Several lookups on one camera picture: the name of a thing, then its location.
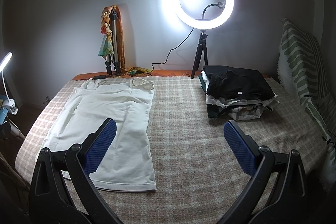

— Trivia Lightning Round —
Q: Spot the stack of folded clothes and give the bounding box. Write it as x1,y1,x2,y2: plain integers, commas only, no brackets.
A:
199,71,279,121

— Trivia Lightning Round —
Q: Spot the plaid bed blanket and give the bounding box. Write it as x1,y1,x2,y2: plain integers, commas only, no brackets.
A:
15,76,327,223

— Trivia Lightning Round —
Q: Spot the white clip desk lamp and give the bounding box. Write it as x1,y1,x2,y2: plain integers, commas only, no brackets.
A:
0,51,19,117

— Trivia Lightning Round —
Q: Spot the black folded garment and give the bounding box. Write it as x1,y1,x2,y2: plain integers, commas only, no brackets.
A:
203,65,274,101

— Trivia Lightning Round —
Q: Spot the green white striped pillow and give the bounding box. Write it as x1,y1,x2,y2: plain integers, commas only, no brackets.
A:
277,18,335,191

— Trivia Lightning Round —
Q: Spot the colourful patterned scarf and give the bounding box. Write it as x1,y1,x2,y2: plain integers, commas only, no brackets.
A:
98,5,126,76

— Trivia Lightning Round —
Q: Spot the black mini tripod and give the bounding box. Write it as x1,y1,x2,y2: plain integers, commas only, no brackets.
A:
190,30,208,79

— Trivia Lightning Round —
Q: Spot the black cable remote box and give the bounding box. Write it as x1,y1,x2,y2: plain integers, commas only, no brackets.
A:
93,75,107,80

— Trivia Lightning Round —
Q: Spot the black ring light cable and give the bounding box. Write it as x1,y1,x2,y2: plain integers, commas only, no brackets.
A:
142,27,197,75

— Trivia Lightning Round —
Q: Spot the white ring light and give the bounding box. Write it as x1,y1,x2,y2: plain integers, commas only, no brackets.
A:
171,0,235,30

